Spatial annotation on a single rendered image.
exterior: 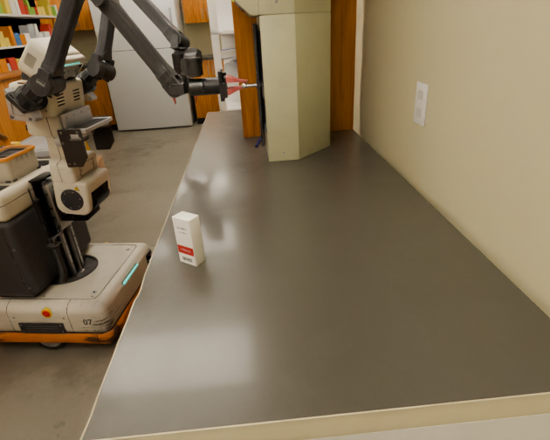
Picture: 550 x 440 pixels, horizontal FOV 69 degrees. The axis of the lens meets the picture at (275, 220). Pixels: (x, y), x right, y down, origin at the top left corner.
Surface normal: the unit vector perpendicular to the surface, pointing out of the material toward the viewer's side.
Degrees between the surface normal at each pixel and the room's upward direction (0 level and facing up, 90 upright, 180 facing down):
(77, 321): 90
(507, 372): 0
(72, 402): 0
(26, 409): 0
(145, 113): 90
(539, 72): 90
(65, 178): 90
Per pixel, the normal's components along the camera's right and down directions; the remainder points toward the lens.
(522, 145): -1.00, 0.08
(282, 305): -0.06, -0.89
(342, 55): 0.07, 0.44
